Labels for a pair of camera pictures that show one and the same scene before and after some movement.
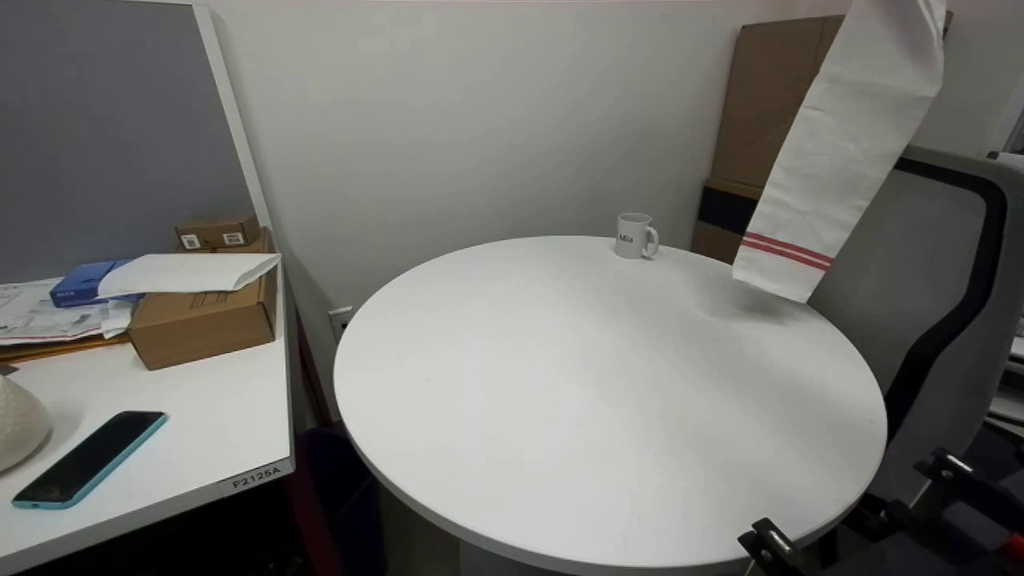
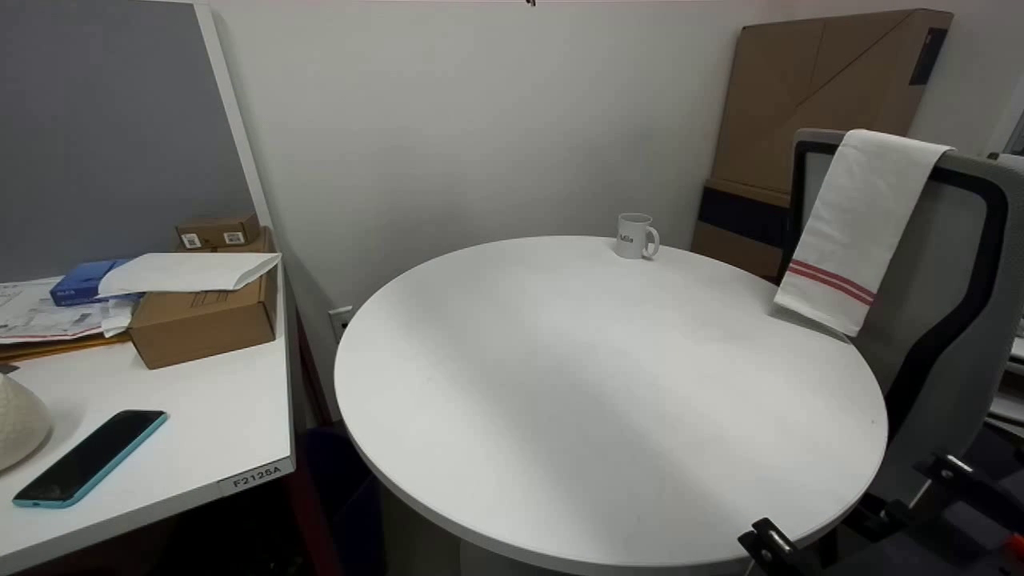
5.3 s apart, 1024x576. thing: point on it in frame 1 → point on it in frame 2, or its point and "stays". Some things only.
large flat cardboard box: (764, 86) stays
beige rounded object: (23, 426) stays
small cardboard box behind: (224, 239) stays
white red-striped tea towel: (848, 134) → (859, 200)
